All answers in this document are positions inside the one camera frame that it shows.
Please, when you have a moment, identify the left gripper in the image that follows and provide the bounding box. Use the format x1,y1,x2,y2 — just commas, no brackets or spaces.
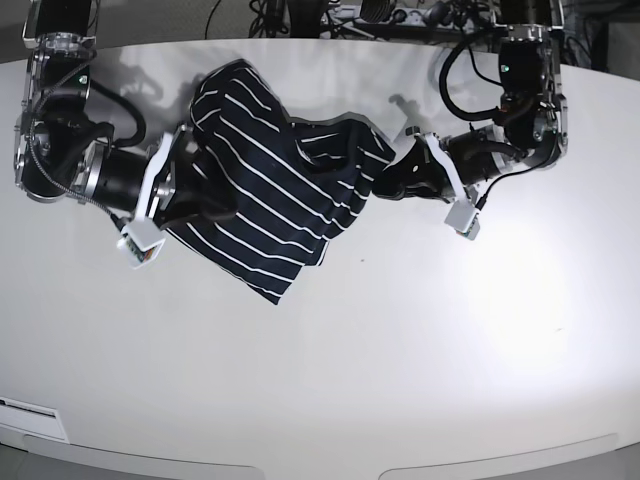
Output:
372,128,478,205

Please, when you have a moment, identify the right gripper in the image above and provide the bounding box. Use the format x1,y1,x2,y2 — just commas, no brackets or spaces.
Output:
132,124,238,230

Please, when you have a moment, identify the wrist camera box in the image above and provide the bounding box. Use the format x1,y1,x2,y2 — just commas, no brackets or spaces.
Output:
445,200,480,241
116,217,166,270

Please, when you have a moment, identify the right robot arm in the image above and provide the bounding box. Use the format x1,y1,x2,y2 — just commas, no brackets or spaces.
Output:
14,1,238,235

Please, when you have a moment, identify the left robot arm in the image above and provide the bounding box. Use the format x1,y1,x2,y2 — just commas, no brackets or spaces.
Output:
373,1,568,203

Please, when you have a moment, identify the white power strip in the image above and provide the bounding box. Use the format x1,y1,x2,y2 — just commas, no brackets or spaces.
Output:
328,1,460,36

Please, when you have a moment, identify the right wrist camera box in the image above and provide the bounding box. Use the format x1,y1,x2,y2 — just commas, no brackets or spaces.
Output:
116,217,166,270

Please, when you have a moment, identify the white paper label sheet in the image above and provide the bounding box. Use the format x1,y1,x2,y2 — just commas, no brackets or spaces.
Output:
1,397,69,444

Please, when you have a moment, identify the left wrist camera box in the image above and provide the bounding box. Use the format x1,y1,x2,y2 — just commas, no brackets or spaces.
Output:
445,200,480,241

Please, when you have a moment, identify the navy white striped T-shirt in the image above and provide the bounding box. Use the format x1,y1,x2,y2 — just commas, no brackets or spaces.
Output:
168,59,395,304

